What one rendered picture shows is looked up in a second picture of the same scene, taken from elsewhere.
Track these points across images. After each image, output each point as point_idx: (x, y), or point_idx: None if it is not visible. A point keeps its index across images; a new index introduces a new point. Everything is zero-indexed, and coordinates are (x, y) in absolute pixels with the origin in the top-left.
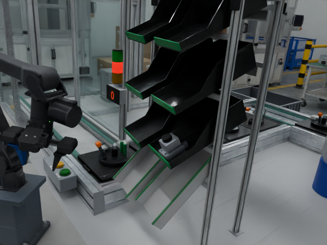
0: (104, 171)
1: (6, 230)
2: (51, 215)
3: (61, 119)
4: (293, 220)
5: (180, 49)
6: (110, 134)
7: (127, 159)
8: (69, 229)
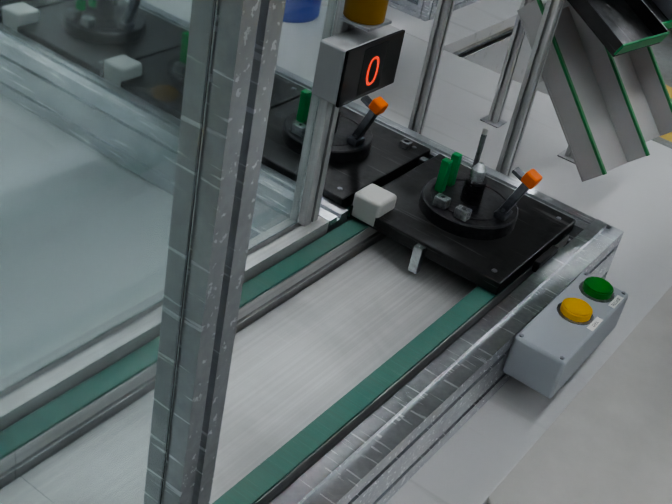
0: (537, 220)
1: None
2: (658, 351)
3: None
4: (413, 64)
5: None
6: (279, 247)
7: None
8: (668, 311)
